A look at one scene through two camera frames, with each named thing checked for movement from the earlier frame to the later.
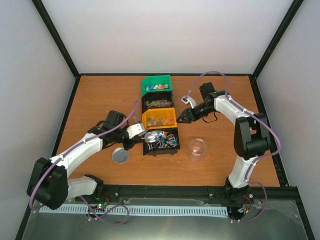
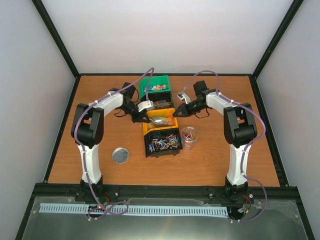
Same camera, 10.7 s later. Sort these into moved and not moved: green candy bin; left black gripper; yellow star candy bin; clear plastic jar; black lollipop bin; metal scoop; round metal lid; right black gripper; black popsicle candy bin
Moved: metal scoop; clear plastic jar; left black gripper; right black gripper
Not moved: round metal lid; green candy bin; black lollipop bin; black popsicle candy bin; yellow star candy bin
